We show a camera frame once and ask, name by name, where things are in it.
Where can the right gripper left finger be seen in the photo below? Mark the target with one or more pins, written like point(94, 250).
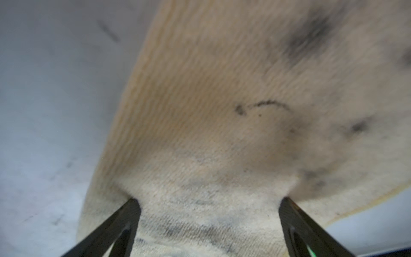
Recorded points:
point(117, 234)

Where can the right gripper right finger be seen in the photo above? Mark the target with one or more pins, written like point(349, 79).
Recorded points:
point(304, 237)

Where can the yellow cloth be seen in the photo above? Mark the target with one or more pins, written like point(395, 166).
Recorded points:
point(233, 105)

